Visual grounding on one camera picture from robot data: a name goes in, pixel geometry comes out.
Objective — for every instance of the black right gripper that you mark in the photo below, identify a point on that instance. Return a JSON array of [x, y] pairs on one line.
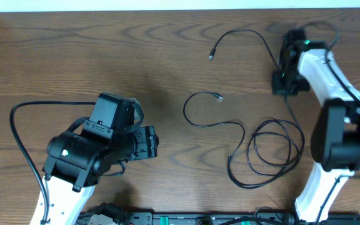
[[277, 89]]

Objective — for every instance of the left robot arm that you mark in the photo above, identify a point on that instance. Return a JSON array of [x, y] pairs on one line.
[[80, 156]]

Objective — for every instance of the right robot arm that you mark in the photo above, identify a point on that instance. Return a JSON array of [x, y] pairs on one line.
[[306, 65]]

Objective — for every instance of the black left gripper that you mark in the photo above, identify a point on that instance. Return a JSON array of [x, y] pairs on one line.
[[148, 142]]

